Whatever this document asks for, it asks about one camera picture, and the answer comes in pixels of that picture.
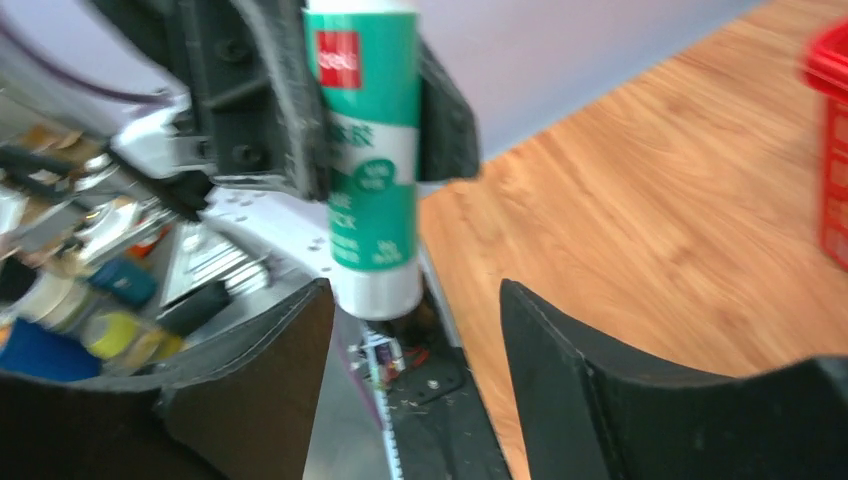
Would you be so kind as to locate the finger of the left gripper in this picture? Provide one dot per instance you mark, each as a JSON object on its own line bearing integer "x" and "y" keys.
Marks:
{"x": 255, "y": 118}
{"x": 449, "y": 135}

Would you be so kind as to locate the green white glue stick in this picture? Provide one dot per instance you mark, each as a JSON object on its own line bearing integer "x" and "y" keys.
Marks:
{"x": 364, "y": 55}

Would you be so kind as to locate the red plastic shopping basket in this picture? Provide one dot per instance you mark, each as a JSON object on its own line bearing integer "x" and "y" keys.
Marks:
{"x": 824, "y": 70}

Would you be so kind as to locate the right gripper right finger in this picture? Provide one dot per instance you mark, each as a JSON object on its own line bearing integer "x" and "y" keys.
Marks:
{"x": 594, "y": 407}

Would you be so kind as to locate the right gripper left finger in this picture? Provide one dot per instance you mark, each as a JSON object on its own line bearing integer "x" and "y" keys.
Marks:
{"x": 239, "y": 406}

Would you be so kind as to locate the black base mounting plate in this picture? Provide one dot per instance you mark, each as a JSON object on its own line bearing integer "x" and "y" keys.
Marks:
{"x": 433, "y": 420}

